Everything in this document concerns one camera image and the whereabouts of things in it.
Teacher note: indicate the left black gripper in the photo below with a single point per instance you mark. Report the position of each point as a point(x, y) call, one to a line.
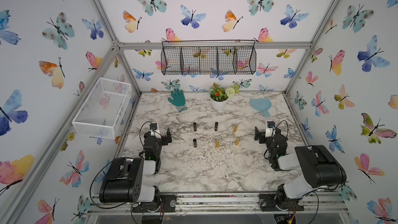
point(164, 139)

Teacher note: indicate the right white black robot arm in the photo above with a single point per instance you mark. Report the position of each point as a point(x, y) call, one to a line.
point(320, 170)

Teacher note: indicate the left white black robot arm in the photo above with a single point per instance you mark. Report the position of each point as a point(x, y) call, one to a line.
point(123, 181)

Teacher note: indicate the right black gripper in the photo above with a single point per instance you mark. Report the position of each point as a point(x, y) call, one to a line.
point(261, 135)

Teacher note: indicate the white mesh wall basket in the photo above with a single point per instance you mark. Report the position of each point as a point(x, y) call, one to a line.
point(103, 109)

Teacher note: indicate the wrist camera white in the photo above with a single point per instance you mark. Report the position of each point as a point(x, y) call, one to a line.
point(154, 130)
point(270, 127)

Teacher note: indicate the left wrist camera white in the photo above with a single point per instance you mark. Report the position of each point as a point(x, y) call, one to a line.
point(154, 130)

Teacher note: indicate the potted flower plant white pot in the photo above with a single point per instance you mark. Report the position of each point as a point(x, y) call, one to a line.
point(220, 95)

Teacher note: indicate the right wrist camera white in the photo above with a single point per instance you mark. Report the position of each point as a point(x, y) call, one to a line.
point(270, 127)

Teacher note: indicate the green rubber glove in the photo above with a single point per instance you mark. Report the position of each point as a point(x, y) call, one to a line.
point(178, 100)

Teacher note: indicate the black wire wall basket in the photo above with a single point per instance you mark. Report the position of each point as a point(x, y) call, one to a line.
point(208, 57)

